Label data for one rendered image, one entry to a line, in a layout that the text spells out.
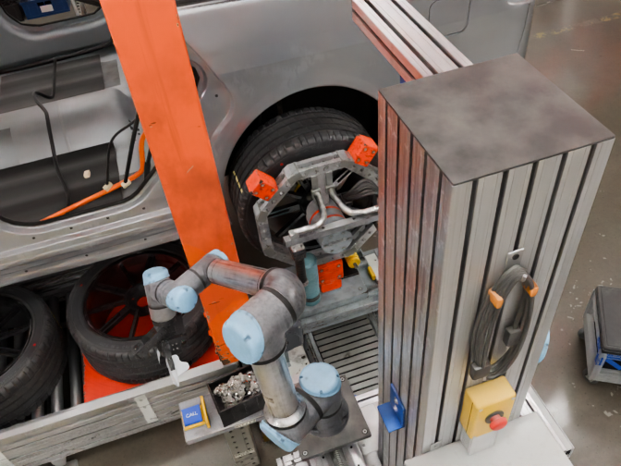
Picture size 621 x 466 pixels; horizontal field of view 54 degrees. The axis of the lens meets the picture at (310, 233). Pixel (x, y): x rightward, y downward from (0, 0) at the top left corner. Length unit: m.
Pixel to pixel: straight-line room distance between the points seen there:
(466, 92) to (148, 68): 0.85
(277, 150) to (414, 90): 1.38
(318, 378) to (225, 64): 1.11
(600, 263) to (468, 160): 2.79
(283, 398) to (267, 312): 0.30
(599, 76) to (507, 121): 4.15
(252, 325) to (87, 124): 2.00
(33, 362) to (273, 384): 1.45
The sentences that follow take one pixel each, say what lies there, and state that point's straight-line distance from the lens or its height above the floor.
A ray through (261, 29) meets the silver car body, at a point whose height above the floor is 1.58.
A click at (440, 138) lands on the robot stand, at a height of 2.03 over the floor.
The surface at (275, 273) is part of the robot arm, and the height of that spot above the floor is 1.43.
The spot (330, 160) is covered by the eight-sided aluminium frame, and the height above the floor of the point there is 1.12.
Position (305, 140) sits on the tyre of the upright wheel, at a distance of 2.31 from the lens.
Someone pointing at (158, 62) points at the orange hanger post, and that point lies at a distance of 1.57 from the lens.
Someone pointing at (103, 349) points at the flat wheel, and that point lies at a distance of 2.70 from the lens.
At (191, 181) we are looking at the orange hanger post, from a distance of 1.78.
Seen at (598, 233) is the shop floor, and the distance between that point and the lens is 3.77.
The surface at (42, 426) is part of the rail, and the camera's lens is 2.75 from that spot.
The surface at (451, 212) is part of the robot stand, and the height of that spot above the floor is 1.98.
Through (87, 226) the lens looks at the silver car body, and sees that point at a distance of 2.57.
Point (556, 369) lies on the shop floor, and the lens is 3.13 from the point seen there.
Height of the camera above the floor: 2.56
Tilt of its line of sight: 46 degrees down
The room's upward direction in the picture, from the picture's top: 7 degrees counter-clockwise
